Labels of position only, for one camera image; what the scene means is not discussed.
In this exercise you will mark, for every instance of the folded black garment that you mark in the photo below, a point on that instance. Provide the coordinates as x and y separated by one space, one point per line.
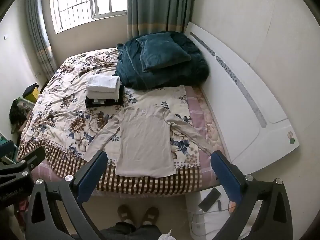
106 102

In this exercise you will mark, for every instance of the pink quilted mattress sheet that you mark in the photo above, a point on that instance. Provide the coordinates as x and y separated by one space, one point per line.
202 119

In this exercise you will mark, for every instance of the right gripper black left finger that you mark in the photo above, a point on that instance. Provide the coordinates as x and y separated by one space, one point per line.
44 220

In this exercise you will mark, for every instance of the teal window curtain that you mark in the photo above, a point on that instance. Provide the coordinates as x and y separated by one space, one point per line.
39 37
152 16

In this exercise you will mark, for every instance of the brown slipper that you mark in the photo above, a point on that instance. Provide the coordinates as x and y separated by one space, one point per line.
125 214
151 216

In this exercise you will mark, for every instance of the beige long sleeve shirt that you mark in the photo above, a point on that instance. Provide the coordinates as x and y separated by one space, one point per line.
145 147

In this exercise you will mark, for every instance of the folded white clothes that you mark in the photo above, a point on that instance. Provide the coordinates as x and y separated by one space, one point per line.
103 87

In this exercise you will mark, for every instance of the yellow box with black item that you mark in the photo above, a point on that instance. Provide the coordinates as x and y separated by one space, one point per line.
31 93

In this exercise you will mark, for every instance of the white bedside table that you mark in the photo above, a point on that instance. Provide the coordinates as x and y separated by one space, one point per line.
206 225

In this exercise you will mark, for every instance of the white bed headboard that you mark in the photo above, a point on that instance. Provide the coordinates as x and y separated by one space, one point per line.
254 128

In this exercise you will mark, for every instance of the teal plush pillow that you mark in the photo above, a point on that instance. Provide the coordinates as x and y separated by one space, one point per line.
159 51

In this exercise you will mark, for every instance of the dark teal plush blanket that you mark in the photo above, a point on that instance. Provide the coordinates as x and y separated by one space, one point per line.
190 73

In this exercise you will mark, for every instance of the pile of dark clothes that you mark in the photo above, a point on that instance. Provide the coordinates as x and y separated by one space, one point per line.
19 114

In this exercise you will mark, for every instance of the teal window curtain left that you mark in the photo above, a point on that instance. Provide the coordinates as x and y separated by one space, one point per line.
39 37

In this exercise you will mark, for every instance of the black smartphone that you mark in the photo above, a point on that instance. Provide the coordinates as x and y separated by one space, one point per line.
209 200

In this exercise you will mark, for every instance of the teal window curtain right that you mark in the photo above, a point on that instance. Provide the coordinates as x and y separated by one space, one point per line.
152 16

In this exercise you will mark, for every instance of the brown right slipper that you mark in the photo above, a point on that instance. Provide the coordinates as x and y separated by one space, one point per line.
151 216

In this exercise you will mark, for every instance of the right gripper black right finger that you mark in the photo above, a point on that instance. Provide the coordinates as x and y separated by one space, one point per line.
274 220

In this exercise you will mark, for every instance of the brown left slipper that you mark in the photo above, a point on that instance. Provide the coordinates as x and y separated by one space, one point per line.
125 214

